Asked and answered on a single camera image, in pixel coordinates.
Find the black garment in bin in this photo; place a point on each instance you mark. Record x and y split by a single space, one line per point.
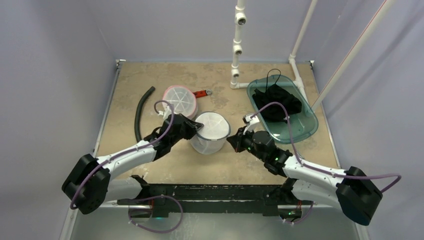
275 93

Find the pink-trimmed white mesh laundry bag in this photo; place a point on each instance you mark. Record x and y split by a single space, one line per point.
183 100

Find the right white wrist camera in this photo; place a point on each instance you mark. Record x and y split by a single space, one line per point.
251 122

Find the blue-trimmed white mesh laundry bag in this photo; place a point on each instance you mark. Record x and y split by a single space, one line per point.
212 136

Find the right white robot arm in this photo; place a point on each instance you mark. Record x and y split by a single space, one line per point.
350 191

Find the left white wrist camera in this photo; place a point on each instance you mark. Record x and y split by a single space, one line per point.
165 114

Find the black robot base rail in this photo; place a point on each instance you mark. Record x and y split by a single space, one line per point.
266 200

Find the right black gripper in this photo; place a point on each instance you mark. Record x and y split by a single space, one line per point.
242 139

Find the red handled tool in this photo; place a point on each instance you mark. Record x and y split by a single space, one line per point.
202 93

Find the white PVC pipe frame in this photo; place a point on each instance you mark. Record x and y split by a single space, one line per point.
239 47

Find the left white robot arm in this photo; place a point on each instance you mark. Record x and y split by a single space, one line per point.
92 181

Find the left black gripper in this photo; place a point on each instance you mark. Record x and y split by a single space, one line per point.
192 126

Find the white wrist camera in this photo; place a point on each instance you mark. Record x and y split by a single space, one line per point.
165 114
251 122

